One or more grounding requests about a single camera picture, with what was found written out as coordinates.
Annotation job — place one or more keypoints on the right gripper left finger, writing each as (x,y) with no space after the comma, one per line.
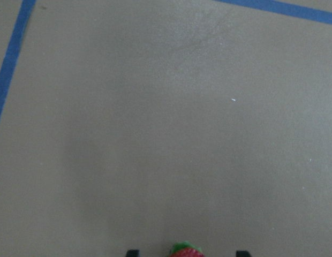
(133,253)

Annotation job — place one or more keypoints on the red strawberry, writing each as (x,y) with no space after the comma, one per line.
(185,249)

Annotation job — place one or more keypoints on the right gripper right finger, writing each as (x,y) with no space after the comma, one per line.
(241,253)

